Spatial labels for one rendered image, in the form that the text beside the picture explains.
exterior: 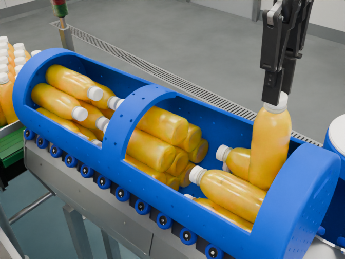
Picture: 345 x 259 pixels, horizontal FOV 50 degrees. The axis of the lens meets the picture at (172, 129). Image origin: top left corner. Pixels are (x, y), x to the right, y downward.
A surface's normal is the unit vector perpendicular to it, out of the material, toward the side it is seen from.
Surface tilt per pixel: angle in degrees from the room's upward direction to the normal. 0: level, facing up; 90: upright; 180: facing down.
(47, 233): 0
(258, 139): 91
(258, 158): 91
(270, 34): 94
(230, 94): 0
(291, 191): 30
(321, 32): 76
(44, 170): 70
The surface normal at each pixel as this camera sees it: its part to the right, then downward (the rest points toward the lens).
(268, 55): -0.64, 0.53
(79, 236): 0.77, 0.35
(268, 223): -0.56, -0.04
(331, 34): -0.72, 0.22
